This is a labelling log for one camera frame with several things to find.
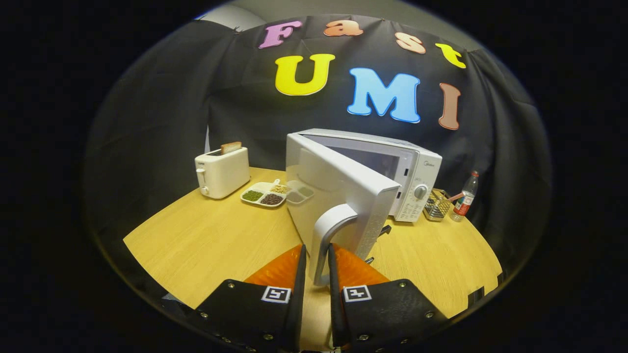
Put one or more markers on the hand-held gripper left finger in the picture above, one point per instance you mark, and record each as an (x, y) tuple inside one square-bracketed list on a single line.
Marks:
[(300, 304)]

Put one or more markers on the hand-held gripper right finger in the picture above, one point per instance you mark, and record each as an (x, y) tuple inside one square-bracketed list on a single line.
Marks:
[(334, 304)]

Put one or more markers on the white microwave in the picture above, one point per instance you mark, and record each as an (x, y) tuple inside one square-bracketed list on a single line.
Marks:
[(343, 186)]

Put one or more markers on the white divided bean dish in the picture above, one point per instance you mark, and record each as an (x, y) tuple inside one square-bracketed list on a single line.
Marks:
[(265, 192)]

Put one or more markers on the white toaster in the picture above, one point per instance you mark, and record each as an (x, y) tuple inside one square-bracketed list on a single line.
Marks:
[(223, 171)]

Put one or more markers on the red striped straw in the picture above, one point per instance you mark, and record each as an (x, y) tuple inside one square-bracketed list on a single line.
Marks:
[(456, 197)]

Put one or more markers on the clear plastic water bottle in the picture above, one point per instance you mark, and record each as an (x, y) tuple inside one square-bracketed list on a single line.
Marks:
[(464, 198)]

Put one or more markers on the toast slice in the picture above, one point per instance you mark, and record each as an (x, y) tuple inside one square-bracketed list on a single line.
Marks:
[(230, 147)]

